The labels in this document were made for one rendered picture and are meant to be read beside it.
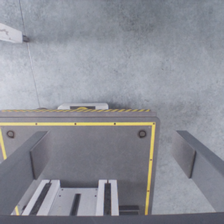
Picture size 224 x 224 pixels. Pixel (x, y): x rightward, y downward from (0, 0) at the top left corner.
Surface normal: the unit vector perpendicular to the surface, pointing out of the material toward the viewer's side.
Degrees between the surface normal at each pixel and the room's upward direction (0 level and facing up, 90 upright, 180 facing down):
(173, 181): 0
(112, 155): 0
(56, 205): 90
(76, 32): 0
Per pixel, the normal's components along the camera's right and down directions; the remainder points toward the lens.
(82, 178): 0.02, 0.26
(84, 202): 0.00, -0.96
